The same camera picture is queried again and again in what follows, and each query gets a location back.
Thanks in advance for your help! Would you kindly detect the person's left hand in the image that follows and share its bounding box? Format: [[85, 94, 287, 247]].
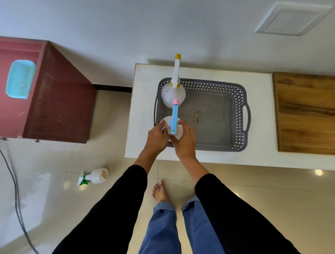
[[145, 120, 170, 156]]

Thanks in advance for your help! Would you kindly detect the person's right hand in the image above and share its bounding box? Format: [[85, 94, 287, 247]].
[[169, 120, 197, 161]]

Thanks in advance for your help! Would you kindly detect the white spray bottle blue trigger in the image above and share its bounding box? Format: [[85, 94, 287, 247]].
[[160, 99, 184, 142]]

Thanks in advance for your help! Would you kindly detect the person's right forearm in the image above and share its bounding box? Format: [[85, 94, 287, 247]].
[[175, 155, 302, 254]]

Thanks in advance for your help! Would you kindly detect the person's left forearm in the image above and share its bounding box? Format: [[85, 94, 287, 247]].
[[52, 149, 164, 254]]

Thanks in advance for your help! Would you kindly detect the white spray bottle yellow trigger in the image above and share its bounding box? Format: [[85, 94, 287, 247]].
[[161, 54, 186, 109]]

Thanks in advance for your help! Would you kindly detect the grey plastic lattice basket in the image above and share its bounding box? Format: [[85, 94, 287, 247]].
[[154, 78, 252, 152]]

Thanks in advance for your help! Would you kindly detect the white spray bottle green trigger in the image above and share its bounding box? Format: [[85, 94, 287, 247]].
[[77, 168, 109, 187]]

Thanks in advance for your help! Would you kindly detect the person's left leg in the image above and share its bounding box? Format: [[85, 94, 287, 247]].
[[138, 180, 183, 254]]

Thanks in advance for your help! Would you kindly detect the person's leg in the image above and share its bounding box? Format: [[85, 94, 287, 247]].
[[181, 195, 226, 254], [138, 180, 183, 254]]

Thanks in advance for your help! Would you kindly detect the person's right leg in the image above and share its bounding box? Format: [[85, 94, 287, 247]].
[[181, 195, 226, 254]]

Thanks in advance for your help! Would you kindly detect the dark red cabinet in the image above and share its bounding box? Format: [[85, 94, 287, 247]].
[[0, 36, 97, 144]]

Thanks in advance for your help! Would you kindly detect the brown wooden board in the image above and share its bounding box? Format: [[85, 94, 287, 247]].
[[272, 72, 335, 155]]

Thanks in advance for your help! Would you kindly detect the light blue plastic tray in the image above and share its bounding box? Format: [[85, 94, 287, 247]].
[[5, 60, 36, 99]]

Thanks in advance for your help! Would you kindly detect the white square vent panel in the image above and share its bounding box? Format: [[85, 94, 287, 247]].
[[255, 1, 333, 37]]

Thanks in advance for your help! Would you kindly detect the black cable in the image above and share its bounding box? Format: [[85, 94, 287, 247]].
[[0, 147, 40, 254]]

